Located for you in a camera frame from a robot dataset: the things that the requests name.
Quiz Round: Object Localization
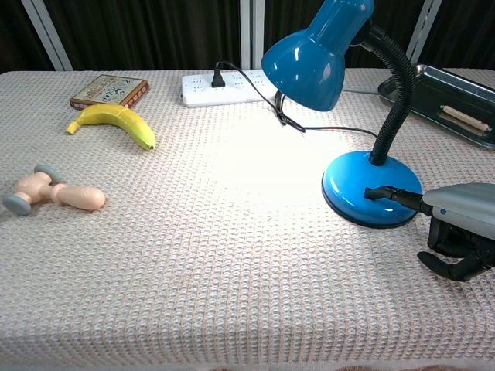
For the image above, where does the yellow banana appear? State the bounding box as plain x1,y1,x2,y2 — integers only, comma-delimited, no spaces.
65,103,158,151

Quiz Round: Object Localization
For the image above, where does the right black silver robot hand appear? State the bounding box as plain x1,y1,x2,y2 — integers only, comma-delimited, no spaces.
364,182,495,282

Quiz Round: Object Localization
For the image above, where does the blue desk lamp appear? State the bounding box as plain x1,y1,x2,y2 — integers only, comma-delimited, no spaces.
261,0,424,229

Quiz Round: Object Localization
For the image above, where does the black pleated curtain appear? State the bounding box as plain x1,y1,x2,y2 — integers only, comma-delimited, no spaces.
0,0,495,74

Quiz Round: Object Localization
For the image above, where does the beige woven tablecloth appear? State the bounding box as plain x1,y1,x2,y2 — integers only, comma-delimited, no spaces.
0,68,495,371

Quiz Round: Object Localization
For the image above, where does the white metal frame post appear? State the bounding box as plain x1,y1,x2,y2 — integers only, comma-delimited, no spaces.
21,0,73,72
405,0,442,65
239,0,257,71

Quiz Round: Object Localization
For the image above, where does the white power strip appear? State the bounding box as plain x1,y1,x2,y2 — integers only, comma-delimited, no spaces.
180,69,280,108

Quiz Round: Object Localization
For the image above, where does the stainless steel tray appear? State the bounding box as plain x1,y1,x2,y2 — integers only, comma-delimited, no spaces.
377,63,495,150

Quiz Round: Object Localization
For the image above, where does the wooden pencil-shaped stick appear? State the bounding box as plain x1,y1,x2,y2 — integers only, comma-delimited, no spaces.
440,104,493,134

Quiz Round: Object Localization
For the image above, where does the black power cable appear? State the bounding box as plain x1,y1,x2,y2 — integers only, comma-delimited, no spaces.
210,60,378,139

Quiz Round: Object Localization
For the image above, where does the brown printed box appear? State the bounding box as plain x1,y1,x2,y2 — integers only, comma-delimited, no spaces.
69,74,150,111

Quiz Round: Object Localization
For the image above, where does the toy wooden mallet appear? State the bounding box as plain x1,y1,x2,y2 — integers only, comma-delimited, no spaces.
2,165,106,216

